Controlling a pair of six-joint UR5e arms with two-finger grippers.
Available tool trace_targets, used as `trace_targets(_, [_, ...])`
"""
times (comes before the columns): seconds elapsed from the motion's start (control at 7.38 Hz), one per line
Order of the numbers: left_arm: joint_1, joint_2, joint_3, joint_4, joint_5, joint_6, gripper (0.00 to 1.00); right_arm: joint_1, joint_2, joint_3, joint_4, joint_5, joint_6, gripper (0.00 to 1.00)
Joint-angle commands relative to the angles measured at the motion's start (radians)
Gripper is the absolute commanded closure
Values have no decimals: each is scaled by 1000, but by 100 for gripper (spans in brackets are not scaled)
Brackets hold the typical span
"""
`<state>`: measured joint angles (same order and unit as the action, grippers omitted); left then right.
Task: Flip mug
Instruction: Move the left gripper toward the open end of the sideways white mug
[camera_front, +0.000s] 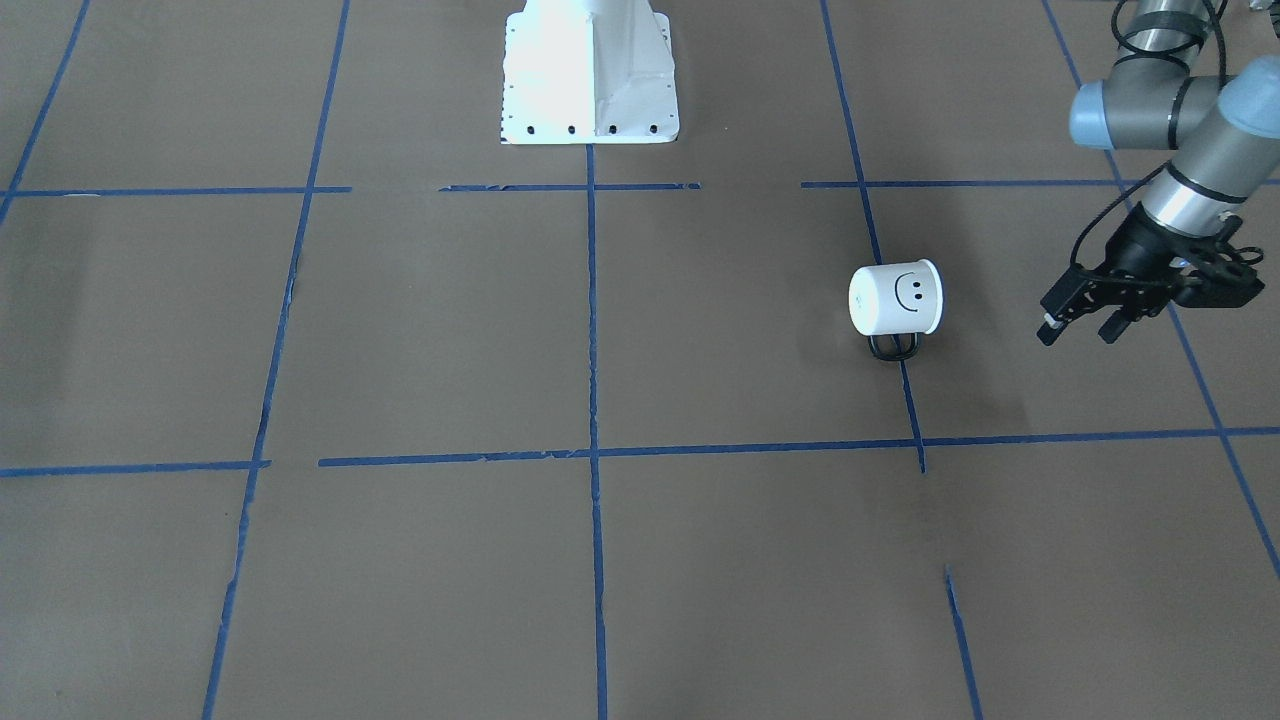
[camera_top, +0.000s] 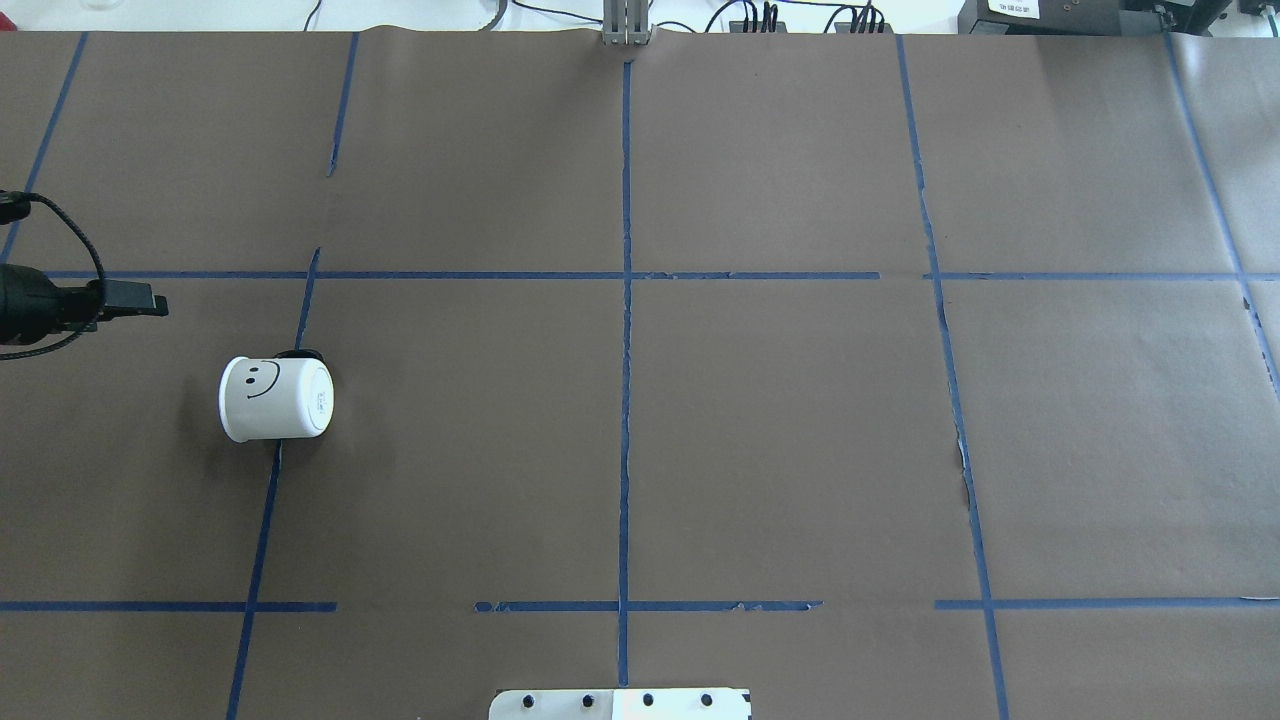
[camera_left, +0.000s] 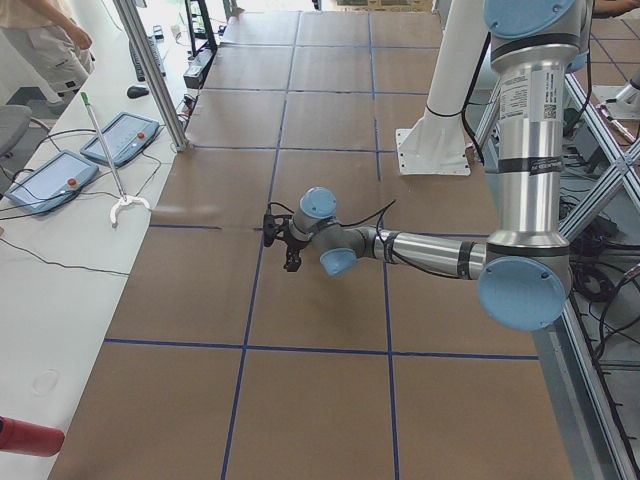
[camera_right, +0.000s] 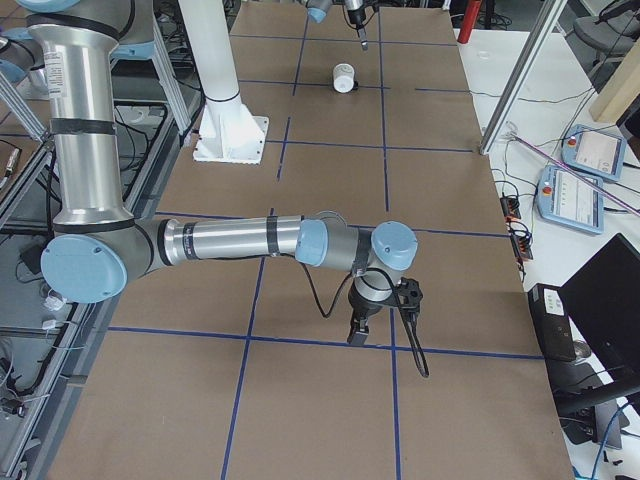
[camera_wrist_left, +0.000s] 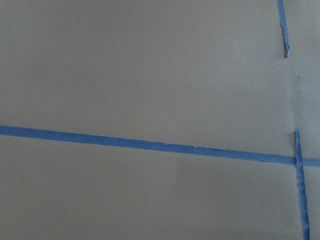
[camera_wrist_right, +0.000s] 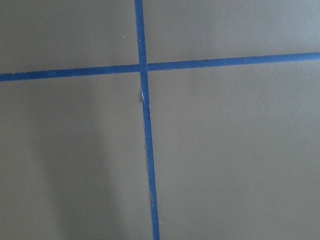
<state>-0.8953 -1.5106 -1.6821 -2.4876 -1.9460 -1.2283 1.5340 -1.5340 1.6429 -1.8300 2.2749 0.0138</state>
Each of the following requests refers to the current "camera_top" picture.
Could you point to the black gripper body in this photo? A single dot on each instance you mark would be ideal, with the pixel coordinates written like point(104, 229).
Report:
point(30, 302)

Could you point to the brown paper table cover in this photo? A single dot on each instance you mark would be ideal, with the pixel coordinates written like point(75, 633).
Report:
point(908, 377)

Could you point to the white pedestal column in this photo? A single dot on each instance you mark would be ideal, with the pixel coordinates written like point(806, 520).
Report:
point(623, 703)

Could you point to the white smiley mug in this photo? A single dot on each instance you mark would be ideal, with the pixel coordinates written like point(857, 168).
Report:
point(289, 396)

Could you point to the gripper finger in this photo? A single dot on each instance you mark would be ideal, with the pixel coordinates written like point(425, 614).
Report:
point(122, 299)

